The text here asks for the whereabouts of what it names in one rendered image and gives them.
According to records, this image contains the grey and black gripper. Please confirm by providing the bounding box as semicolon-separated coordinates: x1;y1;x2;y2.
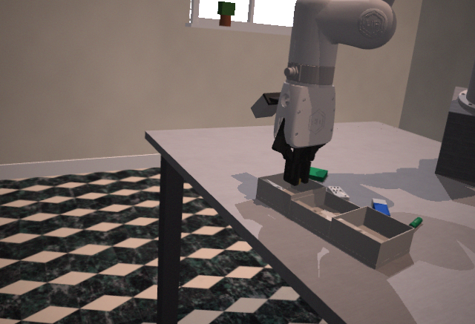
272;79;335;186

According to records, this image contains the white domino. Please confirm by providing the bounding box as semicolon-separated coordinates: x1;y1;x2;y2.
327;186;350;201

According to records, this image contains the blue and white eraser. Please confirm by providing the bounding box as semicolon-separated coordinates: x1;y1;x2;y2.
371;198;390;216

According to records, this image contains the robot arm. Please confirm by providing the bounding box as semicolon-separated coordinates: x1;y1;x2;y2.
251;0;475;118

